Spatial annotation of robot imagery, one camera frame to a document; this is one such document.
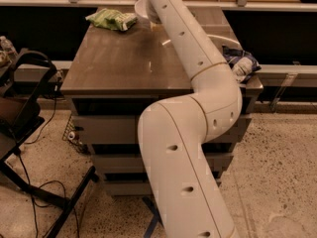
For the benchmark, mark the middle grey drawer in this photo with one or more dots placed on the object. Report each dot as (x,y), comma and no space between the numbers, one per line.
(130,167)

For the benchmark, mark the wire mesh basket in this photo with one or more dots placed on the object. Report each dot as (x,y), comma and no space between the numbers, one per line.
(71,136)

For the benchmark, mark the white bowl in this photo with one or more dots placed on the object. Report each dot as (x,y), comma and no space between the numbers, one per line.
(140,9)

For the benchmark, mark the green jalapeno chip bag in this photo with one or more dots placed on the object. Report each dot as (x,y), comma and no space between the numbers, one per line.
(112,19)

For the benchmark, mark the top grey drawer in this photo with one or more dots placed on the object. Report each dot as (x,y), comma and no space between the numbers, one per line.
(123,129)

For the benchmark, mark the clear plastic bottle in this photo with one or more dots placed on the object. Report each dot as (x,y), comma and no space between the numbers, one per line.
(8,48)

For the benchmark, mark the blue tape cross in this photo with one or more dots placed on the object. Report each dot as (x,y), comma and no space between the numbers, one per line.
(155,219)

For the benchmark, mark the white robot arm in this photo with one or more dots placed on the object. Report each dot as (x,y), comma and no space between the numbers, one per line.
(172,131)

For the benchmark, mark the black metal stand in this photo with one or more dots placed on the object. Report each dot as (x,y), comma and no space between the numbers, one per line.
(19,119)

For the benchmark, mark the grey drawer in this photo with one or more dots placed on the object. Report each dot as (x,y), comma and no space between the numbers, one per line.
(130,167)
(123,129)
(139,187)

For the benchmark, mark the blue white chip bag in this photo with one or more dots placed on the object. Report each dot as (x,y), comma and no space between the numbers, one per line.
(242,63)

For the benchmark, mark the bottom grey drawer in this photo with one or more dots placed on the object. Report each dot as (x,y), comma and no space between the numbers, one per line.
(139,187)

